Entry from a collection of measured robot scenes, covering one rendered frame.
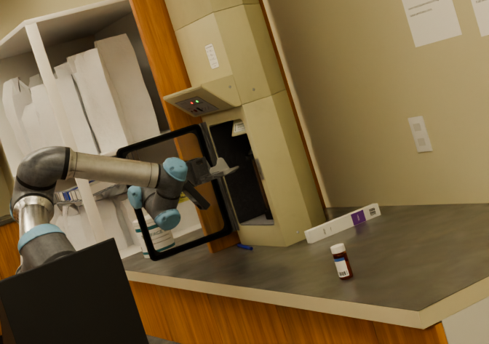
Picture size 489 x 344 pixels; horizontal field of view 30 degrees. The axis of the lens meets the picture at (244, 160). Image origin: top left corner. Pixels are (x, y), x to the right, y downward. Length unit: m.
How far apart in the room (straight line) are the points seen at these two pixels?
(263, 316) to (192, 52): 0.96
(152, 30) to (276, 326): 1.17
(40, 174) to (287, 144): 0.79
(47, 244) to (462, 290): 0.99
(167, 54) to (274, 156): 0.57
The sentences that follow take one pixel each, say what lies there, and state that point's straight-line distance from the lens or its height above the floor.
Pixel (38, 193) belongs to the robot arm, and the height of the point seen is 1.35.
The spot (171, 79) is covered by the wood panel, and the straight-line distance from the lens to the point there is 3.17.
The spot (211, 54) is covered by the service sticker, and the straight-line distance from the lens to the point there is 2.94.
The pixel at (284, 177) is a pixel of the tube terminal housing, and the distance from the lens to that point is 2.90.
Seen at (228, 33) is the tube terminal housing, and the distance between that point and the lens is 2.87.
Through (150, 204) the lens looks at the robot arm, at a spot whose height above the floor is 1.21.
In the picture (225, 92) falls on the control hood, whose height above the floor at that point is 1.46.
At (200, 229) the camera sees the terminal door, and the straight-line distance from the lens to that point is 3.13.
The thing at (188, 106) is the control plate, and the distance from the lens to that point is 3.04.
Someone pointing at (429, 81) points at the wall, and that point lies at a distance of 2.78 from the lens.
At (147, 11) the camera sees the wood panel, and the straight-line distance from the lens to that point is 3.18.
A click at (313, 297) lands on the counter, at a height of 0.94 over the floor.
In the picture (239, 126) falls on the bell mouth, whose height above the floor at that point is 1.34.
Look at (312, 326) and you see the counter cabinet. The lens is 2.35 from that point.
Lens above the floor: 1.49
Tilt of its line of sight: 5 degrees down
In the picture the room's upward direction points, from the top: 17 degrees counter-clockwise
